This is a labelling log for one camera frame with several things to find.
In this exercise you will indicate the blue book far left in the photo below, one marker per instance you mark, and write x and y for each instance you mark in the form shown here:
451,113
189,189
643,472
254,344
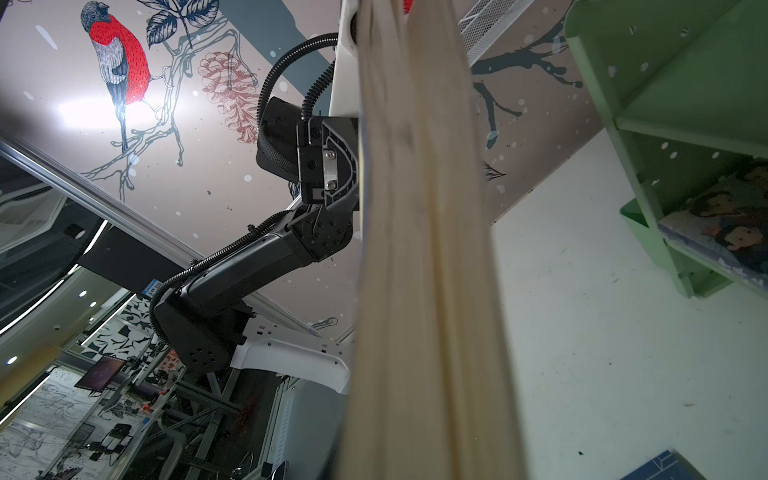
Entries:
668,465

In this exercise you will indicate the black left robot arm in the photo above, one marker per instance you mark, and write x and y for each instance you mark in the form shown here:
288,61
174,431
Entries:
201,312

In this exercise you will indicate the colourful cartoon cover book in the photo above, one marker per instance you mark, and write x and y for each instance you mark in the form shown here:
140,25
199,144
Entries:
727,223

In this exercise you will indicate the white wire mesh basket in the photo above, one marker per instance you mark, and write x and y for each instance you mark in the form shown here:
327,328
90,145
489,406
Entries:
486,22

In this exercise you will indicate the green wooden shelf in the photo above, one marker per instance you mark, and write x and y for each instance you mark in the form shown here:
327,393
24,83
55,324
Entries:
681,88

